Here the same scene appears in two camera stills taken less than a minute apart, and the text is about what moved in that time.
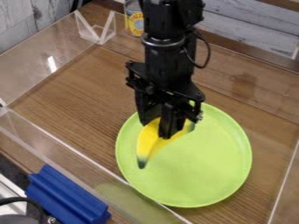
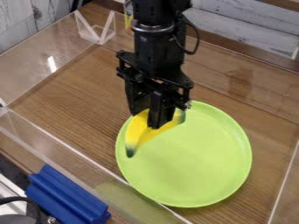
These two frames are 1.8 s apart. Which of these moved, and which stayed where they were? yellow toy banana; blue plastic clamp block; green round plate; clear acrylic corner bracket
Moved: yellow toy banana
Stayed: green round plate; clear acrylic corner bracket; blue plastic clamp block
